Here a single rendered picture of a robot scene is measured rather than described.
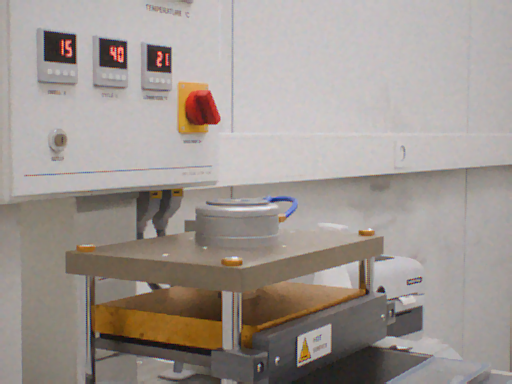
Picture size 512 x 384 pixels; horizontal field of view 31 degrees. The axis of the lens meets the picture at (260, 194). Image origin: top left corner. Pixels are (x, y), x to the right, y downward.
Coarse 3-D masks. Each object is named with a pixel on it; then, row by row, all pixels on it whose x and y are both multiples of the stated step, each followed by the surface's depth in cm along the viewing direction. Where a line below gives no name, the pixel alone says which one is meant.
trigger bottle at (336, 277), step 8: (320, 224) 172; (328, 224) 170; (336, 224) 170; (320, 272) 169; (328, 272) 168; (336, 272) 168; (344, 272) 169; (320, 280) 168; (328, 280) 168; (336, 280) 168; (344, 280) 168
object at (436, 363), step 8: (432, 360) 86; (440, 360) 86; (448, 360) 86; (456, 360) 86; (416, 368) 83; (424, 368) 83; (432, 368) 83; (440, 368) 83; (448, 368) 83; (456, 368) 83; (464, 368) 83; (472, 368) 83; (480, 368) 83; (400, 376) 80; (408, 376) 80; (416, 376) 80; (424, 376) 80; (432, 376) 80; (440, 376) 80; (448, 376) 80; (456, 376) 80; (464, 376) 80; (472, 376) 80
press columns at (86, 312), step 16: (368, 272) 93; (80, 288) 80; (368, 288) 93; (80, 304) 80; (224, 304) 72; (240, 304) 72; (80, 320) 80; (224, 320) 72; (240, 320) 72; (80, 336) 80; (224, 336) 72; (240, 336) 72; (80, 352) 80; (80, 368) 80
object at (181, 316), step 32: (192, 288) 91; (256, 288) 91; (288, 288) 92; (320, 288) 92; (352, 288) 92; (96, 320) 83; (128, 320) 81; (160, 320) 79; (192, 320) 77; (256, 320) 76; (288, 320) 78; (128, 352) 81; (160, 352) 79; (192, 352) 78
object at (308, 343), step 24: (336, 312) 82; (360, 312) 86; (384, 312) 91; (264, 336) 72; (288, 336) 75; (312, 336) 78; (336, 336) 82; (360, 336) 87; (384, 336) 91; (216, 360) 72; (240, 360) 71; (264, 360) 72; (288, 360) 75; (312, 360) 79; (336, 360) 83
